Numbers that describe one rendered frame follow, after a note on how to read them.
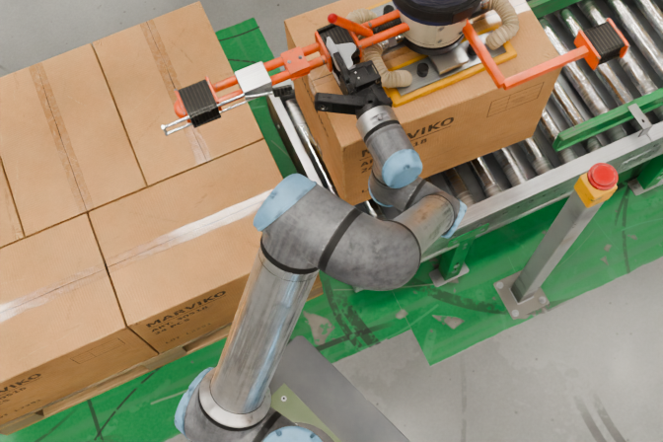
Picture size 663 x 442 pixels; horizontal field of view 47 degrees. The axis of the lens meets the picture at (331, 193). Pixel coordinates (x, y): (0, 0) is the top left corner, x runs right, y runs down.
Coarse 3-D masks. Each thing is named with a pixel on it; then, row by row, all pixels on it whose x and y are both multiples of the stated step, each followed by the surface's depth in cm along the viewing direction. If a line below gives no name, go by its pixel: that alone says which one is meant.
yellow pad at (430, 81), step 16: (480, 32) 194; (464, 48) 191; (512, 48) 191; (400, 64) 191; (416, 64) 190; (432, 64) 190; (464, 64) 189; (480, 64) 190; (496, 64) 191; (416, 80) 188; (432, 80) 188; (448, 80) 188; (400, 96) 187; (416, 96) 187
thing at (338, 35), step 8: (320, 32) 180; (328, 32) 180; (336, 32) 180; (344, 32) 180; (352, 32) 178; (320, 40) 178; (336, 40) 179; (344, 40) 179; (352, 40) 179; (360, 48) 178; (328, 56) 176; (352, 56) 178; (360, 56) 181; (328, 64) 179
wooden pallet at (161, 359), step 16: (320, 288) 274; (208, 336) 275; (224, 336) 275; (176, 352) 267; (128, 368) 259; (144, 368) 271; (96, 384) 259; (112, 384) 270; (64, 400) 268; (80, 400) 268; (32, 416) 260; (48, 416) 268; (0, 432) 260
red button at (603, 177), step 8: (592, 168) 185; (600, 168) 184; (608, 168) 184; (592, 176) 184; (600, 176) 184; (608, 176) 184; (616, 176) 184; (592, 184) 184; (600, 184) 183; (608, 184) 183
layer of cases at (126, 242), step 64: (64, 64) 261; (128, 64) 260; (192, 64) 259; (0, 128) 252; (64, 128) 251; (128, 128) 250; (192, 128) 249; (256, 128) 248; (0, 192) 243; (64, 192) 242; (128, 192) 241; (192, 192) 240; (256, 192) 239; (0, 256) 234; (64, 256) 233; (128, 256) 233; (192, 256) 232; (256, 256) 231; (0, 320) 226; (64, 320) 226; (128, 320) 225; (192, 320) 245; (0, 384) 221; (64, 384) 245
